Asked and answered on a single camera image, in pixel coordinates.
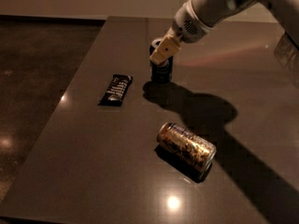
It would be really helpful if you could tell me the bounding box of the gold lying drink can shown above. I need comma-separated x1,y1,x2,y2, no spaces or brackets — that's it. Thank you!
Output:
157,122,217,173

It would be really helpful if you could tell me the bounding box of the black rxbar chocolate bar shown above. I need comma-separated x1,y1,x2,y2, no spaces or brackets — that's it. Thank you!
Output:
99,75,133,106

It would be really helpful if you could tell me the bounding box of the blue pepsi can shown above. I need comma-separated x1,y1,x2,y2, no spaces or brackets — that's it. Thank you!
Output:
149,37,174,84

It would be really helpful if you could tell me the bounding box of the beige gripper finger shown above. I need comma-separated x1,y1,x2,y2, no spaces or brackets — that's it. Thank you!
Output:
149,28,180,64

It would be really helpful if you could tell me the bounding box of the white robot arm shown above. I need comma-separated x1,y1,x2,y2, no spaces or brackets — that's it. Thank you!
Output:
150,0,299,65

